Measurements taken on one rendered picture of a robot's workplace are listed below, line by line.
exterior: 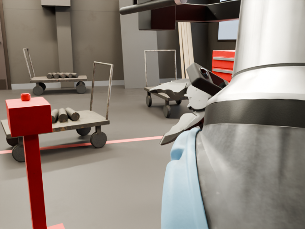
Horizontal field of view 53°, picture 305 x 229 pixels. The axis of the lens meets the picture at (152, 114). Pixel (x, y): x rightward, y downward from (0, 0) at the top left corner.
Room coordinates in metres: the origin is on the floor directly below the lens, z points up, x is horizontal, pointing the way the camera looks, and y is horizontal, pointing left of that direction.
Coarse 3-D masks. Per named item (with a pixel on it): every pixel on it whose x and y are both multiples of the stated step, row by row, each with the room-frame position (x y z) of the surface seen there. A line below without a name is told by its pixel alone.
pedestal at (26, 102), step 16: (16, 112) 1.17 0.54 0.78; (32, 112) 1.20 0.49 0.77; (48, 112) 1.23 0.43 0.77; (16, 128) 1.17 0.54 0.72; (32, 128) 1.19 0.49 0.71; (48, 128) 1.22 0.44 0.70; (32, 144) 1.26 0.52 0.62; (32, 160) 1.25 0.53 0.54; (32, 176) 1.25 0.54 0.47; (32, 192) 1.25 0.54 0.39; (32, 208) 1.24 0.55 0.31; (32, 224) 1.26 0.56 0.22
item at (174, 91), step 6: (162, 84) 0.70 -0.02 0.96; (168, 84) 0.69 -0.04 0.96; (174, 84) 0.68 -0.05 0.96; (180, 84) 0.68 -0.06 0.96; (186, 84) 0.67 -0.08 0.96; (150, 90) 0.71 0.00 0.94; (156, 90) 0.70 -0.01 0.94; (162, 90) 0.69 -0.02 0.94; (168, 90) 0.68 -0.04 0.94; (174, 90) 0.67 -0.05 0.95; (180, 90) 0.66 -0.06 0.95; (174, 96) 0.71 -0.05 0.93; (180, 96) 0.70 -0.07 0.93
